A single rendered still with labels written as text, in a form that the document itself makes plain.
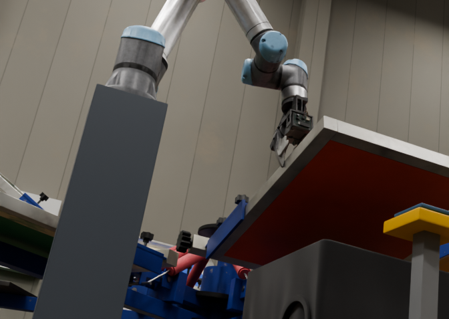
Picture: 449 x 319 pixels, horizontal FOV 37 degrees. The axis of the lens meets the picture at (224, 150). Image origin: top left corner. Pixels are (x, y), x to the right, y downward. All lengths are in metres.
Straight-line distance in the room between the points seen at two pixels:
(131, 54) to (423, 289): 0.90
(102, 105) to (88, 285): 0.43
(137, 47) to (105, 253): 0.55
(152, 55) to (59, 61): 5.27
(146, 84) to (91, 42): 5.46
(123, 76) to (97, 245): 0.44
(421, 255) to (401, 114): 6.69
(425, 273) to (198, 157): 5.56
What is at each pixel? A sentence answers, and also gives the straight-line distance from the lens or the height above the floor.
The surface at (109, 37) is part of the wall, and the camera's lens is 7.22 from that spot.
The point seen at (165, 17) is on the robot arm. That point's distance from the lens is 2.00.
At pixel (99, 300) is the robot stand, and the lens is 1.52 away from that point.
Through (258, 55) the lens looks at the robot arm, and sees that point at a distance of 1.87.
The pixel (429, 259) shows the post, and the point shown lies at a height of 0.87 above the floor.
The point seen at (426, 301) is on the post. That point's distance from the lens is 1.42.
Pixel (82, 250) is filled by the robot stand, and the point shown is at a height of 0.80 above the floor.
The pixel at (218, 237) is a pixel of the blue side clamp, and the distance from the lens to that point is 2.17.
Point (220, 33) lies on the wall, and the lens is 7.57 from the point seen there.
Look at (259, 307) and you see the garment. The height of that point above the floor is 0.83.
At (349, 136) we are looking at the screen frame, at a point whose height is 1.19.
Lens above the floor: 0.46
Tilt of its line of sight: 23 degrees up
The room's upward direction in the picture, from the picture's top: 10 degrees clockwise
